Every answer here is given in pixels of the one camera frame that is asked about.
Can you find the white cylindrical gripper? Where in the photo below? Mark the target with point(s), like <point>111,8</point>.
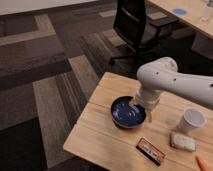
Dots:
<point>148,98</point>

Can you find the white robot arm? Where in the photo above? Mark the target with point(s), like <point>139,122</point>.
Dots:
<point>162,75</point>

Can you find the dark blue ceramic bowl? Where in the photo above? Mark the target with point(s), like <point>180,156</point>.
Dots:
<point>127,115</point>

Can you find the orange and black snack bar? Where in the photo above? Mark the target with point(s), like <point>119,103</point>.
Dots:
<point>152,152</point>

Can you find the white paper cup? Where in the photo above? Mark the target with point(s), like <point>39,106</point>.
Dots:
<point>191,119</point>

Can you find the orange carrot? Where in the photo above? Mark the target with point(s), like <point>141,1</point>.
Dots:
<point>202,165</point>

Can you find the black office chair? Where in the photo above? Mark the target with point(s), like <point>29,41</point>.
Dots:
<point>140,33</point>

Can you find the blue round coaster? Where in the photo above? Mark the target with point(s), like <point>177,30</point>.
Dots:
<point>179,11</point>

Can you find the clear drinking glass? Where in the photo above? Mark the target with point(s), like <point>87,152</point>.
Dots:
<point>207,11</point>

